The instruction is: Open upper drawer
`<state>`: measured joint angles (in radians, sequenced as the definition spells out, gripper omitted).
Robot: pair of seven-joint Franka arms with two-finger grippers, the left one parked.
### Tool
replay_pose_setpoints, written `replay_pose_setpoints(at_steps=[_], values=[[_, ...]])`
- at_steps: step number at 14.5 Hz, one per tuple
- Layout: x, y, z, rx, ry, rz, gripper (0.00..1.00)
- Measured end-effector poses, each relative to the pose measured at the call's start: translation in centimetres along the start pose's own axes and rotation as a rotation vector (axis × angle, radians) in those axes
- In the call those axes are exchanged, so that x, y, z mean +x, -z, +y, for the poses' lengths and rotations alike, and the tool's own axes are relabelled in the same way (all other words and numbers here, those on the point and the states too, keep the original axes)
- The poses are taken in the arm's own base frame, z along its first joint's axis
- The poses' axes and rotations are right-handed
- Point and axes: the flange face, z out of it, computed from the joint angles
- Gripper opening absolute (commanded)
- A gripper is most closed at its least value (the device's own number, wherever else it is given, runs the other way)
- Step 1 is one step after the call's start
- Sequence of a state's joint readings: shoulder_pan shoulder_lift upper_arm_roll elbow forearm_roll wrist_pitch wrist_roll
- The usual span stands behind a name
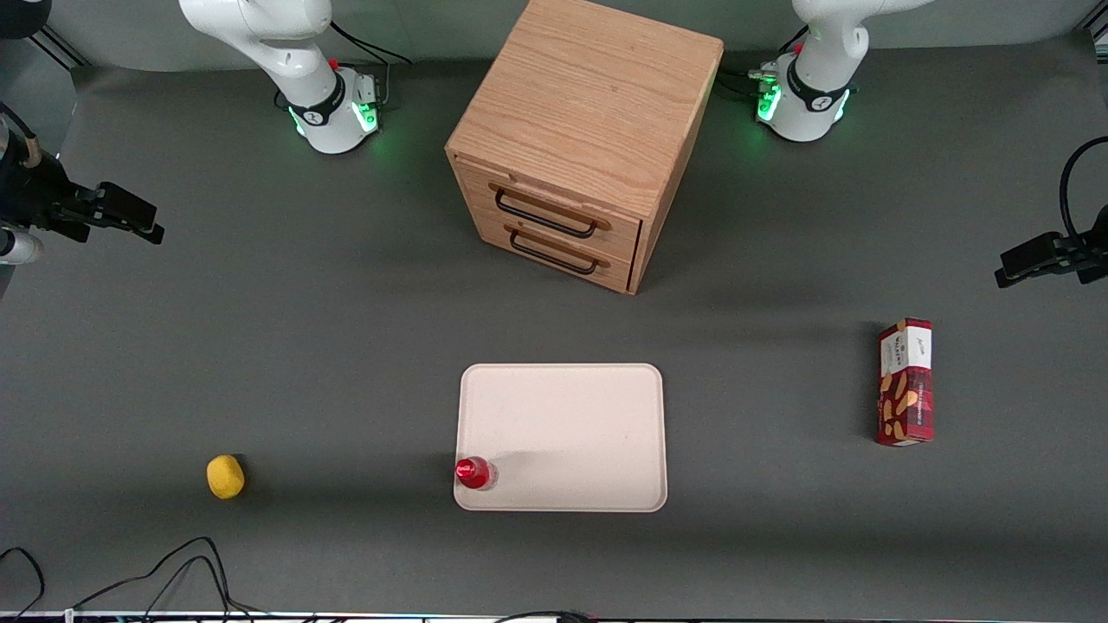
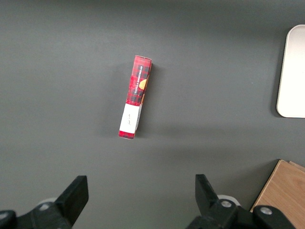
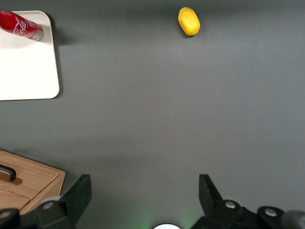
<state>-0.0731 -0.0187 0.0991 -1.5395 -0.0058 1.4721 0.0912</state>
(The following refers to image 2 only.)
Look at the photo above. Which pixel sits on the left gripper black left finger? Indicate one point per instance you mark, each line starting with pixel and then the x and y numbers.
pixel 71 200

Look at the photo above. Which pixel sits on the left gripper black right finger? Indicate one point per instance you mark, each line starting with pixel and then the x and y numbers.
pixel 207 202

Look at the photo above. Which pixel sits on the wooden drawer cabinet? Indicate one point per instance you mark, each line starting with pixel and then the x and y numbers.
pixel 283 190

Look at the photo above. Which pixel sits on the red plaid shortbread cookie box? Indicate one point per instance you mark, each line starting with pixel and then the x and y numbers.
pixel 137 90

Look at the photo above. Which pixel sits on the cream plastic tray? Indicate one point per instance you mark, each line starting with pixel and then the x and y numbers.
pixel 294 76

